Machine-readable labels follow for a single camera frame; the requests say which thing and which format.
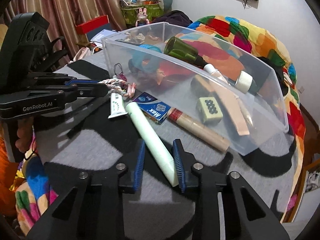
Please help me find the beige cosmetic tube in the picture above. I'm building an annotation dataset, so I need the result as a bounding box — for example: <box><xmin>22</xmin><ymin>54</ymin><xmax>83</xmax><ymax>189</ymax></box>
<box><xmin>191</xmin><ymin>64</ymin><xmax>251</xmax><ymax>136</ymax></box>

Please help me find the teal plastic bottle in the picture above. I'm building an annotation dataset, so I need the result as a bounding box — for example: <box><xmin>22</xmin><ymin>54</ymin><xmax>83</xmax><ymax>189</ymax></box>
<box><xmin>129</xmin><ymin>44</ymin><xmax>162</xmax><ymax>73</ymax></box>

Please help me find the person's left hand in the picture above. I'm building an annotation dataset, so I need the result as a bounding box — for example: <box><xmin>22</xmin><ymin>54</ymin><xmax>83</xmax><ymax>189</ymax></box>
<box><xmin>15</xmin><ymin>118</ymin><xmax>37</xmax><ymax>153</ymax></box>

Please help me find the colourful patchwork quilt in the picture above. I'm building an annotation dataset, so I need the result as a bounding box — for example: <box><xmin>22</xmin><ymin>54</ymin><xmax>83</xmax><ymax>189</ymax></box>
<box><xmin>14</xmin><ymin>15</ymin><xmax>307</xmax><ymax>234</ymax></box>

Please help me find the dark clothes pile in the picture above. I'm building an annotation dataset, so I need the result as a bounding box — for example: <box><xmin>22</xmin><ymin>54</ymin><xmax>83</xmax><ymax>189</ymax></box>
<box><xmin>151</xmin><ymin>10</ymin><xmax>193</xmax><ymax>28</ymax></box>

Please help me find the clear plastic storage bin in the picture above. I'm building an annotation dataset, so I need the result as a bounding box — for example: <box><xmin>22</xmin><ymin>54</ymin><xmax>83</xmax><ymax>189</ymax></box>
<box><xmin>101</xmin><ymin>22</ymin><xmax>289</xmax><ymax>155</ymax></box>

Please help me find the blue white notebook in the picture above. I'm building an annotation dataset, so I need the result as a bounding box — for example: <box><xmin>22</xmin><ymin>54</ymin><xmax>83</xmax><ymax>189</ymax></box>
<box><xmin>90</xmin><ymin>29</ymin><xmax>118</xmax><ymax>43</ymax></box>

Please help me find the striped brown curtain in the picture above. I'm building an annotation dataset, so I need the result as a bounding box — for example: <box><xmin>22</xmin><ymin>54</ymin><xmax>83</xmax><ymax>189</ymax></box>
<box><xmin>0</xmin><ymin>0</ymin><xmax>128</xmax><ymax>63</ymax></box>

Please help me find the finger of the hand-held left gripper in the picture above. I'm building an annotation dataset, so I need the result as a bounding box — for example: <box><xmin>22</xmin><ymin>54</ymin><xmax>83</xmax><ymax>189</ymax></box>
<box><xmin>59</xmin><ymin>82</ymin><xmax>112</xmax><ymax>103</ymax></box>
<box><xmin>49</xmin><ymin>73</ymin><xmax>102</xmax><ymax>85</ymax></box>

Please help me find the pink white braided rope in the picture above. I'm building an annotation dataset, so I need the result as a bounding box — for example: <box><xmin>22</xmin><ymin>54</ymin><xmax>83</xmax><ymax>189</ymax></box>
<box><xmin>97</xmin><ymin>78</ymin><xmax>137</xmax><ymax>98</ymax></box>

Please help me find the small blue box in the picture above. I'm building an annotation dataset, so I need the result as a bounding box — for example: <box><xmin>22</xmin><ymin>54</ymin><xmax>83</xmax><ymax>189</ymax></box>
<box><xmin>132</xmin><ymin>92</ymin><xmax>172</xmax><ymax>125</ymax></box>

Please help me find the red tea packet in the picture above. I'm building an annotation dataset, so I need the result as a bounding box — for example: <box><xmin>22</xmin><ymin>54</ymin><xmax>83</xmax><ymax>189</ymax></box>
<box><xmin>140</xmin><ymin>60</ymin><xmax>198</xmax><ymax>87</ymax></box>

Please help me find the grey black patterned blanket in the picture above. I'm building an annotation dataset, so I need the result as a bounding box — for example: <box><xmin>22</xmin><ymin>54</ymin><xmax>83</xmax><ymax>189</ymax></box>
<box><xmin>34</xmin><ymin>52</ymin><xmax>303</xmax><ymax>240</ymax></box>

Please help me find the small white cream tube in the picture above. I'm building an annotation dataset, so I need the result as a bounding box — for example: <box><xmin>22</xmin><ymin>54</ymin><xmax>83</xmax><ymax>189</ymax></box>
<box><xmin>108</xmin><ymin>92</ymin><xmax>128</xmax><ymax>120</ymax></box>

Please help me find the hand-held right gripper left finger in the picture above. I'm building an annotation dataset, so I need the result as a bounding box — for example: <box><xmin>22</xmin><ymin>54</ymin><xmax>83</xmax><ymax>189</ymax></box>
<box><xmin>26</xmin><ymin>139</ymin><xmax>146</xmax><ymax>240</ymax></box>

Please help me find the long white tube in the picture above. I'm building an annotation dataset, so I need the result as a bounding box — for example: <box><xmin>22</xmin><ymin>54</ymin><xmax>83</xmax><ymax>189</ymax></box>
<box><xmin>125</xmin><ymin>102</ymin><xmax>181</xmax><ymax>187</ymax></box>

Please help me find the green storage basket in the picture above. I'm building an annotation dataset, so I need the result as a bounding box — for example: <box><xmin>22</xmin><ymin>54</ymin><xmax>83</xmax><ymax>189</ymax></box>
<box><xmin>121</xmin><ymin>2</ymin><xmax>165</xmax><ymax>28</ymax></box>

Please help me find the hair tie with charm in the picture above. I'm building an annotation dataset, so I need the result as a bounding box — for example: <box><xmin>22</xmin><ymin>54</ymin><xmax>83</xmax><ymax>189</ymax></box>
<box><xmin>114</xmin><ymin>63</ymin><xmax>127</xmax><ymax>80</ymax></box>

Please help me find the green dropper bottle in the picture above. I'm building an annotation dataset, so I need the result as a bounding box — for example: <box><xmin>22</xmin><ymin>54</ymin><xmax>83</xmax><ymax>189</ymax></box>
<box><xmin>164</xmin><ymin>36</ymin><xmax>209</xmax><ymax>67</ymax></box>

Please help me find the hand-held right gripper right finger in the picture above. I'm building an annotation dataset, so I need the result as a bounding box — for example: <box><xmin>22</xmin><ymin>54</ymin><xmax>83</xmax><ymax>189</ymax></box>
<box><xmin>172</xmin><ymin>138</ymin><xmax>291</xmax><ymax>240</ymax></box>

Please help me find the red cardboard box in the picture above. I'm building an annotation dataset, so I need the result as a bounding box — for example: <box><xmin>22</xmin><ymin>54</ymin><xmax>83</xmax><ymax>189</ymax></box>
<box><xmin>76</xmin><ymin>15</ymin><xmax>110</xmax><ymax>34</ymax></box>

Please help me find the black garment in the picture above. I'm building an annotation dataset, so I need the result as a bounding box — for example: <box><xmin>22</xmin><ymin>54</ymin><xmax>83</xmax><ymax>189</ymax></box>
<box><xmin>262</xmin><ymin>56</ymin><xmax>287</xmax><ymax>85</ymax></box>

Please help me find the beige patterned paper roll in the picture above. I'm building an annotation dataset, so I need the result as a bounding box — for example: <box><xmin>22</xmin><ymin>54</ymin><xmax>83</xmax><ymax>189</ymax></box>
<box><xmin>167</xmin><ymin>108</ymin><xmax>230</xmax><ymax>152</ymax></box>

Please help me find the pink bag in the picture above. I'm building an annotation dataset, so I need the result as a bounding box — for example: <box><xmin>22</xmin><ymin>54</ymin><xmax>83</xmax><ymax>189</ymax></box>
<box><xmin>72</xmin><ymin>47</ymin><xmax>91</xmax><ymax>63</ymax></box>

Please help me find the pink bunny figure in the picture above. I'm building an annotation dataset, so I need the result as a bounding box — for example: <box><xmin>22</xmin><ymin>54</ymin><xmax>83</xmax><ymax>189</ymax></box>
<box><xmin>135</xmin><ymin>7</ymin><xmax>150</xmax><ymax>27</ymax></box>

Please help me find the dark bottle with white cap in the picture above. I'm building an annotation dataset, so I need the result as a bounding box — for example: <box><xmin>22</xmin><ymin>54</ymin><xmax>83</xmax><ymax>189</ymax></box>
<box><xmin>235</xmin><ymin>70</ymin><xmax>264</xmax><ymax>96</ymax></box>

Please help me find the orange clothing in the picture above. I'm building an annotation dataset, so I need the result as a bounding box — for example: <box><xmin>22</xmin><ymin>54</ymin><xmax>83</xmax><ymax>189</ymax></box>
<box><xmin>0</xmin><ymin>140</ymin><xmax>19</xmax><ymax>217</ymax></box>

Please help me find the green white mahjong tile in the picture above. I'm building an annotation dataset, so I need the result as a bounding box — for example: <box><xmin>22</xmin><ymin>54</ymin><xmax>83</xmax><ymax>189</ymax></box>
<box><xmin>196</xmin><ymin>96</ymin><xmax>223</xmax><ymax>124</ymax></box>

